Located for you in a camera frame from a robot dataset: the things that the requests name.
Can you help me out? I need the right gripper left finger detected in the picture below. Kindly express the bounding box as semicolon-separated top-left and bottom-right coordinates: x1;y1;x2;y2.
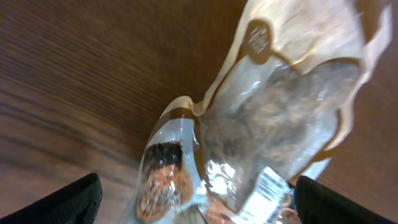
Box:
1;173;103;224

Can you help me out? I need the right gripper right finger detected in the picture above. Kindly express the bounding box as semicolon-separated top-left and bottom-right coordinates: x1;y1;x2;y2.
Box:
294;175;395;224

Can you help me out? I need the brown cookie snack pouch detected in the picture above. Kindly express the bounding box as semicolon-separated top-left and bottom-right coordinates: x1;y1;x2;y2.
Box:
121;0;393;223

